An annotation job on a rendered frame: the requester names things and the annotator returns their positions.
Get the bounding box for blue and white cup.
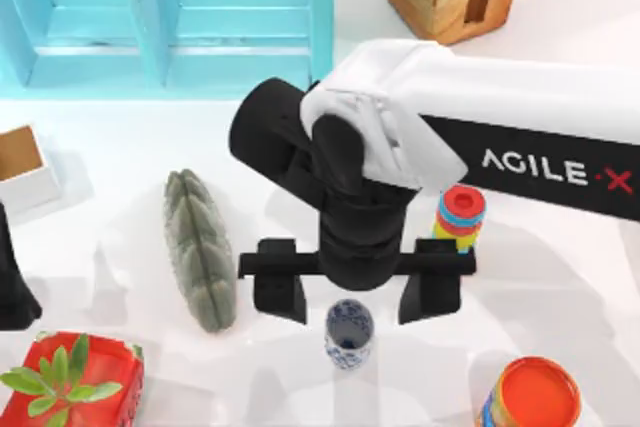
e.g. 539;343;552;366
324;298;375;372

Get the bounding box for stack of coloured rings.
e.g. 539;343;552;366
431;185;487;254

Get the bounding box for grey-green leaf-shaped bread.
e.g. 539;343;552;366
163;168;238;334

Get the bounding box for can with orange lid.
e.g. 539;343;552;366
480;356;584;427

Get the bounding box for red pot with green plant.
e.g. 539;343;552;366
0;330;146;427

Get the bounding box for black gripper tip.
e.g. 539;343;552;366
0;201;44;332

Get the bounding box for light blue rack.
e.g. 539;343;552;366
0;0;335;99

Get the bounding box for white square pot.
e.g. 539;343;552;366
0;124;62;217

